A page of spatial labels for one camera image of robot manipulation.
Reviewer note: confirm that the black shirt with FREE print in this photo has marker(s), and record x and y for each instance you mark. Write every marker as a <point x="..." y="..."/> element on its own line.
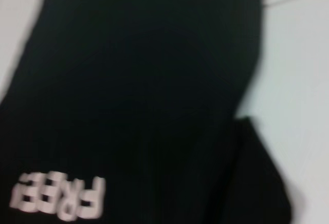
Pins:
<point x="128" y="80"/>

